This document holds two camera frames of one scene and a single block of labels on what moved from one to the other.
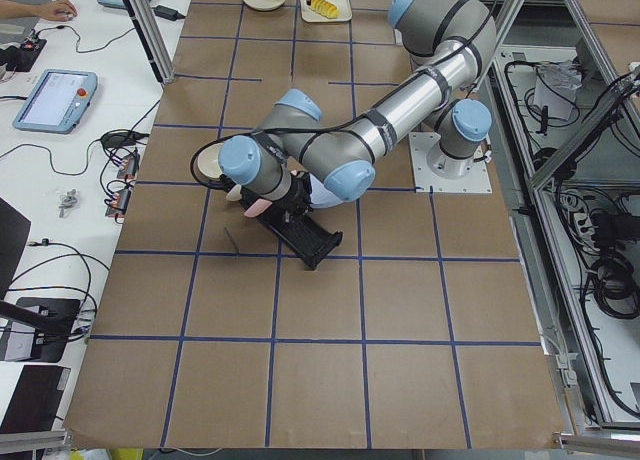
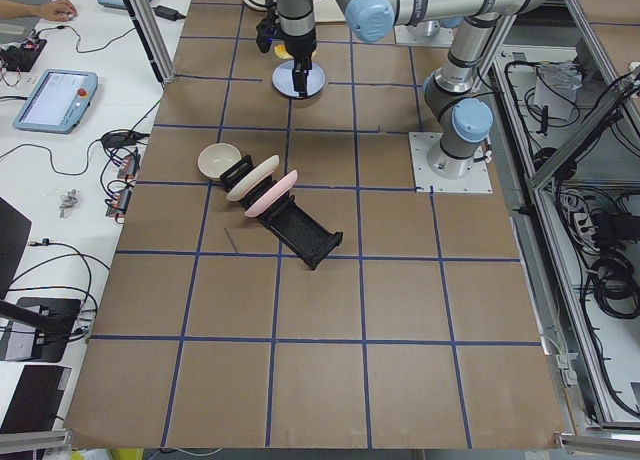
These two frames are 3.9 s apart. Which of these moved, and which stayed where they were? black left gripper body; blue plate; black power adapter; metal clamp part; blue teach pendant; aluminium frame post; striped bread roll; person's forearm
Moved: blue plate; striped bread roll; black left gripper body
Stayed: person's forearm; aluminium frame post; metal clamp part; blue teach pendant; black power adapter
